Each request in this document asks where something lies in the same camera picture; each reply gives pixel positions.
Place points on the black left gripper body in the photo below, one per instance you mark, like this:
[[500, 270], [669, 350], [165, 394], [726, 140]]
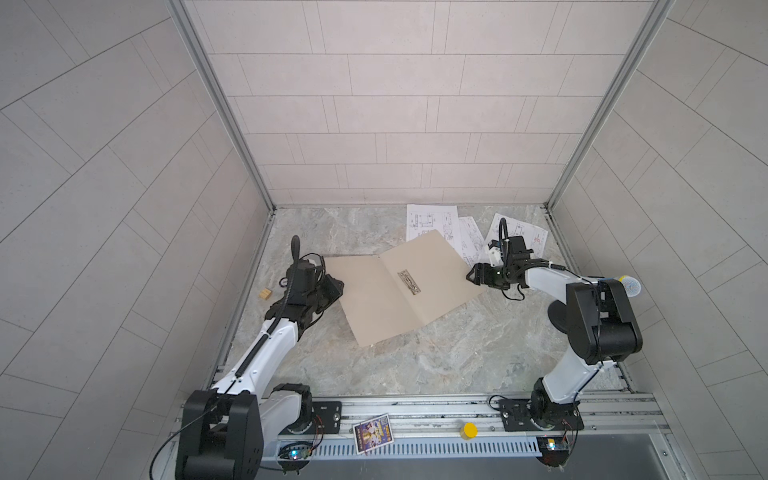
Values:
[[321, 295]]

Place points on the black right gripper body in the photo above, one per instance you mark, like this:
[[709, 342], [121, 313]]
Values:
[[497, 277]]

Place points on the beige cardboard folder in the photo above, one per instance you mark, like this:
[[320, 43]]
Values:
[[376, 303]]

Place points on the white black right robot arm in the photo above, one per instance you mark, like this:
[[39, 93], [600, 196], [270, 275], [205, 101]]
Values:
[[595, 314]]

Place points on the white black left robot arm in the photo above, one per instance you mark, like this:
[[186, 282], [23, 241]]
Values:
[[226, 427]]

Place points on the metal folder clip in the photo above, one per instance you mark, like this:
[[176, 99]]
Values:
[[409, 282]]

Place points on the red-stamped technical drawing sheet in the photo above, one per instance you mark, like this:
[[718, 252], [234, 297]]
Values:
[[535, 238]]

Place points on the black round microphone stand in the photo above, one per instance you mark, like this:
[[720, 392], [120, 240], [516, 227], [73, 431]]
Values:
[[557, 314]]

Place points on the colourful printed card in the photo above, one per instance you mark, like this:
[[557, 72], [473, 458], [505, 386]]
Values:
[[372, 434]]

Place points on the left green circuit board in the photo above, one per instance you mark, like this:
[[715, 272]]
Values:
[[296, 451]]

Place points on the right circuit board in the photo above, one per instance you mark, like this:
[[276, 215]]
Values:
[[555, 451]]

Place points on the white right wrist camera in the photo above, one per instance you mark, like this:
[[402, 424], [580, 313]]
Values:
[[495, 256]]

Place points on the aluminium corner frame post left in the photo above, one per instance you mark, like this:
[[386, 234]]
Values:
[[182, 19]]

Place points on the aluminium corner frame post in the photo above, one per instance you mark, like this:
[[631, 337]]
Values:
[[648, 30], [182, 19]]

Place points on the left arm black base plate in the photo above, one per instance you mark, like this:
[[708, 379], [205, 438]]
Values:
[[328, 412]]

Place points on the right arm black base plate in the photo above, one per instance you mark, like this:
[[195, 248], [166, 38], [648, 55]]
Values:
[[528, 415]]

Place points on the aluminium front rail frame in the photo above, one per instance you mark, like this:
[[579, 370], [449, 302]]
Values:
[[428, 427]]

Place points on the aluminium corner frame post right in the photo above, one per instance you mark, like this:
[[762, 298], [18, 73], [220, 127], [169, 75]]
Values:
[[648, 30]]

